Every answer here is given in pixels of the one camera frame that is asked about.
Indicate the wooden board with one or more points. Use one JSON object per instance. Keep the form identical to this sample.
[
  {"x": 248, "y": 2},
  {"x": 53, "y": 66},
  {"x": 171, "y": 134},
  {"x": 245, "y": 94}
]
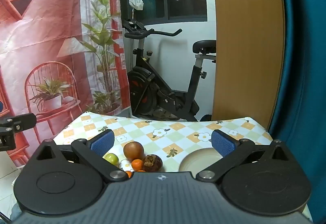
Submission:
[{"x": 244, "y": 35}]

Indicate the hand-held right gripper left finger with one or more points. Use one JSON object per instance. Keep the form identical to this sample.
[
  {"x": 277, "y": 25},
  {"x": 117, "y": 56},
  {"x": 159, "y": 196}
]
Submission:
[{"x": 103, "y": 142}]

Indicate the beige shoes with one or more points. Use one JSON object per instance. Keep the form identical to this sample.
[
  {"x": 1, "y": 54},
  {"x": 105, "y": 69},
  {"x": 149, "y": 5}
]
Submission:
[{"x": 165, "y": 114}]

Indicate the dark shoe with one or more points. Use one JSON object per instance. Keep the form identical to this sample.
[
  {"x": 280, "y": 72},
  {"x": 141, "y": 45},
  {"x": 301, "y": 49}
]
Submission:
[{"x": 205, "y": 117}]

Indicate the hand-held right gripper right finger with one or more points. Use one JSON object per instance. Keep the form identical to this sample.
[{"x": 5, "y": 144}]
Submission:
[{"x": 224, "y": 145}]

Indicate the teal curtain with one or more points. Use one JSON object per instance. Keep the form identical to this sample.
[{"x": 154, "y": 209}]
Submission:
[{"x": 305, "y": 60}]

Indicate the printed red backdrop cloth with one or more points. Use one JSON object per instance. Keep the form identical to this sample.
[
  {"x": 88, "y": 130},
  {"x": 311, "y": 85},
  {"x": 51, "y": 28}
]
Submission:
[{"x": 51, "y": 22}]

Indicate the white cloth cover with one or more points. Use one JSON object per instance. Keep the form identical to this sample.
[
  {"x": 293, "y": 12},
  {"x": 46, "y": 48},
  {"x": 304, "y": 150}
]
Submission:
[{"x": 136, "y": 2}]

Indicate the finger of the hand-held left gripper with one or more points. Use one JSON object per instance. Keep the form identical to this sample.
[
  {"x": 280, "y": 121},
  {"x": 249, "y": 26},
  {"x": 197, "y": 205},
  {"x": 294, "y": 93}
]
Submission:
[
  {"x": 6, "y": 141},
  {"x": 23, "y": 120}
]

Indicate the orange tangerine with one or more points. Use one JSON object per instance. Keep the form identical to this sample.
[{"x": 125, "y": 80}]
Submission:
[
  {"x": 137, "y": 164},
  {"x": 128, "y": 174}
]

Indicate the dark purple mangosteen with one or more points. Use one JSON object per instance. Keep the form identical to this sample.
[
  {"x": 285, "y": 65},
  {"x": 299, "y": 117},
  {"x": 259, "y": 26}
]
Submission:
[{"x": 155, "y": 164}]

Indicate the beige round plate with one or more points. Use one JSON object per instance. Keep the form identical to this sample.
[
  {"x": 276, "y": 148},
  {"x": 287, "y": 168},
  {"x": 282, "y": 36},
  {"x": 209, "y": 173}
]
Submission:
[{"x": 198, "y": 162}]

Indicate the checkered flower tablecloth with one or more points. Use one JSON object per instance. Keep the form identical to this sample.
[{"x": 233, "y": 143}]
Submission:
[{"x": 158, "y": 124}]

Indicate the black exercise bike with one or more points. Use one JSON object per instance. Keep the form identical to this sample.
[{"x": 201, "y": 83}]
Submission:
[{"x": 163, "y": 96}]

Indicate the red-brown apple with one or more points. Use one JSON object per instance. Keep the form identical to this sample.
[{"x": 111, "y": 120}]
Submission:
[{"x": 133, "y": 150}]

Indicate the pale green round fruit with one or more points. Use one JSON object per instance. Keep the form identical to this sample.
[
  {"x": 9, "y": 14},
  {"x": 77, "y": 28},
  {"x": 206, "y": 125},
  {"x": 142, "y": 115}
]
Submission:
[{"x": 112, "y": 158}]

